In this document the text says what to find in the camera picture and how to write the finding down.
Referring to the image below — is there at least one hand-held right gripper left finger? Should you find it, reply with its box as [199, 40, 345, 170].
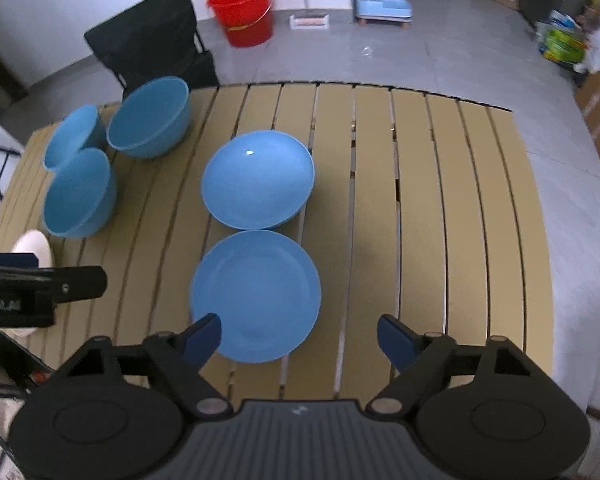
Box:
[55, 312, 233, 421]

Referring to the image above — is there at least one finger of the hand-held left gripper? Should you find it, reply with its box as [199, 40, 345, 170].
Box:
[0, 265, 108, 306]
[0, 252, 40, 270]

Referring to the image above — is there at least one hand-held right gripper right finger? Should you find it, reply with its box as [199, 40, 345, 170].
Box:
[367, 314, 551, 420]

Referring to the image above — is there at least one cream plate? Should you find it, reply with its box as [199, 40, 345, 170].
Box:
[5, 230, 56, 337]

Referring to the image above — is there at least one blue plate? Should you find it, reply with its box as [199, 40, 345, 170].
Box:
[190, 230, 322, 365]
[201, 130, 315, 231]

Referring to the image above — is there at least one large blue bowl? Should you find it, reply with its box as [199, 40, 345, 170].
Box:
[106, 76, 192, 160]

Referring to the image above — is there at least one black folding chair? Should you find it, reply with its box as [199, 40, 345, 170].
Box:
[84, 0, 221, 101]

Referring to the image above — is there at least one red plastic bucket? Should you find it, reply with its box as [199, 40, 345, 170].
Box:
[206, 0, 274, 48]

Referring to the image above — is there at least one green bag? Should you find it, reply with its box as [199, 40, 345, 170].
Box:
[542, 27, 588, 66]

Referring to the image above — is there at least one white and blue bag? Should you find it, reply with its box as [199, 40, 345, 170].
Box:
[549, 9, 582, 32]

